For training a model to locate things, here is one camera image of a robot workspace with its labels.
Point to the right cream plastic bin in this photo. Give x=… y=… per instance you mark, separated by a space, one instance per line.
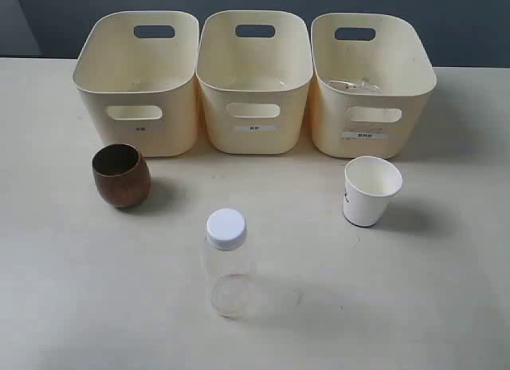
x=373 y=79

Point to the clear bottle white cap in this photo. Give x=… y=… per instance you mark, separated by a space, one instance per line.
x=226 y=262

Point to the left cream plastic bin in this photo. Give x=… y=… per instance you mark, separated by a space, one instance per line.
x=136 y=77

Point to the white paper cup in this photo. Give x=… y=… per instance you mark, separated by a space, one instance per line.
x=370 y=184

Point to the middle cream plastic bin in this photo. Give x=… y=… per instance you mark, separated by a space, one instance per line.
x=254 y=69

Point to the brown wooden cup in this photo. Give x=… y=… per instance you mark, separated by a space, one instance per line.
x=121 y=175

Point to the cream plastic bin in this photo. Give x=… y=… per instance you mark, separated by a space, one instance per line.
x=136 y=77
x=254 y=69
x=373 y=79

